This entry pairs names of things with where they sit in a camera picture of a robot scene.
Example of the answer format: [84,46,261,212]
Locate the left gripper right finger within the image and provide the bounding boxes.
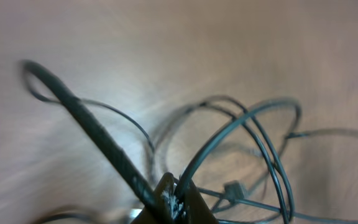
[178,180,219,224]

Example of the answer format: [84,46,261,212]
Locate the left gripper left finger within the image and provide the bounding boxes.
[131,172,175,224]

